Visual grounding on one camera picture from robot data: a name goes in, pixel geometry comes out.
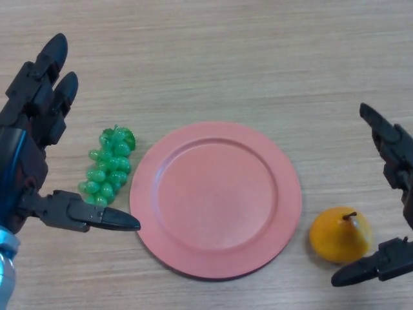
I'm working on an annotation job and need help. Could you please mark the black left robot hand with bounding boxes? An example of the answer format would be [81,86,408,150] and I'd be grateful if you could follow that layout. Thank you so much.
[0,33,142,235]

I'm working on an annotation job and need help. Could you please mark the yellow pear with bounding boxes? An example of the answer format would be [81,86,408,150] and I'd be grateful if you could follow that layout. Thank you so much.
[308,206,374,264]

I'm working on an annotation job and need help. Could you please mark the pink round plate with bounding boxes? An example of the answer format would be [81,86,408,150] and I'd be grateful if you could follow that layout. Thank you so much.
[129,121,303,282]

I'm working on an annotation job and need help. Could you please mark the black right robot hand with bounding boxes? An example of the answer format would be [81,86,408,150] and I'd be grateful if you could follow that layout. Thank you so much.
[331,103,413,287]

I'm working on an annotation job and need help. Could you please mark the green grape bunch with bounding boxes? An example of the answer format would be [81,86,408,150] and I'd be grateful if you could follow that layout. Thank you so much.
[78,124,137,206]

